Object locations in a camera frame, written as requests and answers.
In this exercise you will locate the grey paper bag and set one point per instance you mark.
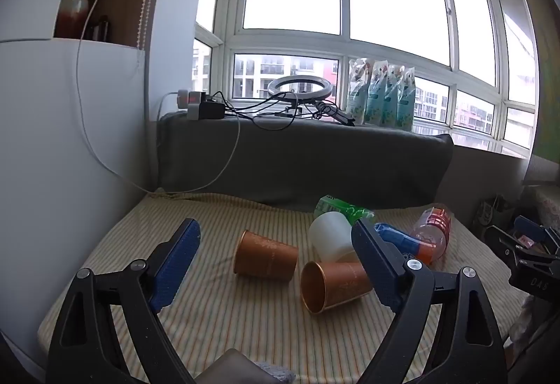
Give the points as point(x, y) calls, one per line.
point(494, 215)

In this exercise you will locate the grey blanket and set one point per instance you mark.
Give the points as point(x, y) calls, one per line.
point(306, 161)

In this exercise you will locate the green plastic bottle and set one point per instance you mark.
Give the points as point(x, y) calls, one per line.
point(345, 209)

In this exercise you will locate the grey cloth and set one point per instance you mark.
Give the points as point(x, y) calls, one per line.
point(249, 368)

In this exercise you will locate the white window frame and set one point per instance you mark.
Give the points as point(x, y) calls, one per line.
point(344, 38)

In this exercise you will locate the black power adapter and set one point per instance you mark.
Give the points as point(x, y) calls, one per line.
point(212, 110)

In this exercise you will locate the striped beige cloth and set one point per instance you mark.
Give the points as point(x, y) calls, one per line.
point(245, 323)

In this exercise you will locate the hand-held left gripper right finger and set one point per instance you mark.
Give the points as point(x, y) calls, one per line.
point(376, 266)

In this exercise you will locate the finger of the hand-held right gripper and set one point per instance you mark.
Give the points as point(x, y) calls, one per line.
point(536, 279)
point(529, 229)

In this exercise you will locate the dark bottle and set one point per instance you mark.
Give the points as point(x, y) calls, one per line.
point(99, 29)

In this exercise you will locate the white cabinet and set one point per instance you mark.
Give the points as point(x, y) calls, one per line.
point(65, 139)

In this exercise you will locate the orange metal cup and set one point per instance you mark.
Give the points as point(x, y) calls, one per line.
point(334, 285)
point(267, 257)

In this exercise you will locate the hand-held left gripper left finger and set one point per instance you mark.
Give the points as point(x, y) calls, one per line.
point(173, 266)

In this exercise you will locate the white plastic cup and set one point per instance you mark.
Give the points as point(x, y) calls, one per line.
point(332, 235)

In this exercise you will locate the clear bottle with orange label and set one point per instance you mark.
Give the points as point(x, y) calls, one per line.
point(433, 229)

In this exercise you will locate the white power strip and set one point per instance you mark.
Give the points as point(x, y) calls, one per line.
point(186, 97)

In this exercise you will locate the pale lace cloth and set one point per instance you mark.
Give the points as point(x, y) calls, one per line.
point(544, 202)

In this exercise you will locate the blue and orange bottle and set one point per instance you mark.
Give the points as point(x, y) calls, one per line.
point(400, 239)

